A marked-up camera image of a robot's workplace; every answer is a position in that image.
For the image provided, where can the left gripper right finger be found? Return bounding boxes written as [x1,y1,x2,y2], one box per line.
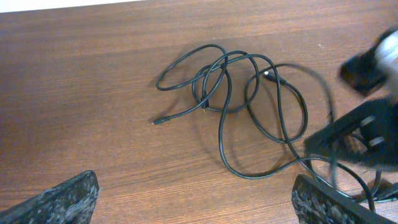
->
[292,174,394,224]

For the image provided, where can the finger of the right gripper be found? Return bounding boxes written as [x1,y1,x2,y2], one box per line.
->
[304,98,397,167]

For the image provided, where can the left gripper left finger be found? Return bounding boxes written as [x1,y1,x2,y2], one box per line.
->
[1,170,100,223]

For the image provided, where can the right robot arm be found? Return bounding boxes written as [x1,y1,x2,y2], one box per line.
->
[304,27,397,170]

